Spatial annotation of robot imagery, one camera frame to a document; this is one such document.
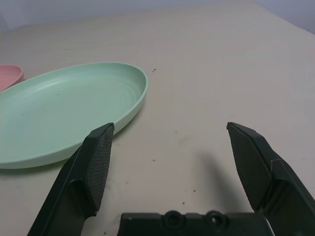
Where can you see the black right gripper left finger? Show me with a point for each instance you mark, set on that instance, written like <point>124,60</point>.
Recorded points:
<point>81,172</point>

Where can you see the light green plate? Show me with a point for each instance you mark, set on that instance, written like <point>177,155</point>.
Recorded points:
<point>61,110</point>

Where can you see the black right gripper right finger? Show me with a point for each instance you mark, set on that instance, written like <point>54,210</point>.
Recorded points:
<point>265,177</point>

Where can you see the pink plate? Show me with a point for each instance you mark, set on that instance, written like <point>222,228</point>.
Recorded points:
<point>9,76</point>

